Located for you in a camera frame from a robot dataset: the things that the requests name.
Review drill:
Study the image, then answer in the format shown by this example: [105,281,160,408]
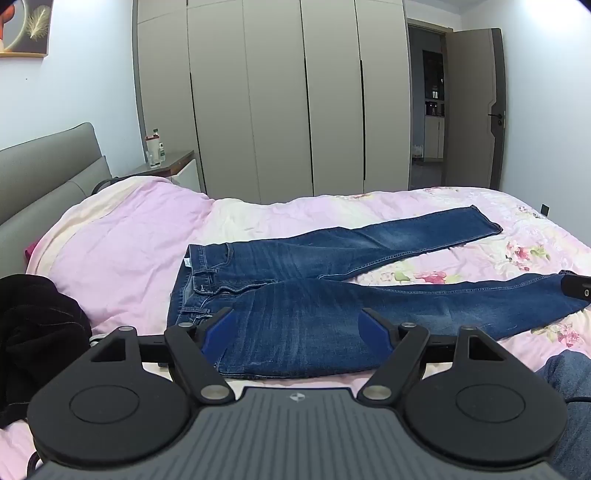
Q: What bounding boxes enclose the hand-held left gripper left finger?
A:
[89,308,236,407]

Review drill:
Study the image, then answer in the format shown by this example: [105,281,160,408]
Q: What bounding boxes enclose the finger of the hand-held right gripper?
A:
[560,270,591,304]

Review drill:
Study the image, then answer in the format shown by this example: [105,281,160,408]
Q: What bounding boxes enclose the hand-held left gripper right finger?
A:
[359,308,507,407]

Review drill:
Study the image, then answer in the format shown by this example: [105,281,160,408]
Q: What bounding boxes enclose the blue denim pants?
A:
[165,205,590,380]

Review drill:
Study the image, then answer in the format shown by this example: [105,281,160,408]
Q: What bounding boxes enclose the person's leg in jeans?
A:
[536,348,591,480]

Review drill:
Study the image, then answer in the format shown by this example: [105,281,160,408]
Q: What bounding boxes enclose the pink floral quilt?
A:
[0,175,591,480]

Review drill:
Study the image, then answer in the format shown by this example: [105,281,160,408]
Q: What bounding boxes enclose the white nightstand with brown top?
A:
[136,150,202,193]

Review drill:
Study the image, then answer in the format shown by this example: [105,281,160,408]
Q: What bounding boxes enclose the black garment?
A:
[0,274,94,428]

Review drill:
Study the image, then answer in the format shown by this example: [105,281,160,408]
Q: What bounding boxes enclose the white bottle with red lid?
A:
[145,134,162,168]

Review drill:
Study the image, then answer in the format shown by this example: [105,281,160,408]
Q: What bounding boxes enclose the grey door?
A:
[444,28,508,191]

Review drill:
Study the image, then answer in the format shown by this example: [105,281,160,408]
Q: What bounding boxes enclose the grey padded headboard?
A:
[0,122,112,267]

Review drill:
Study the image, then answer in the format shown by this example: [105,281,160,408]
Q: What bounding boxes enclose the beige wardrobe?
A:
[131,0,411,206]

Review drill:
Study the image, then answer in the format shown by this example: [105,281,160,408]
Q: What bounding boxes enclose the framed wall picture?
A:
[0,0,51,59]

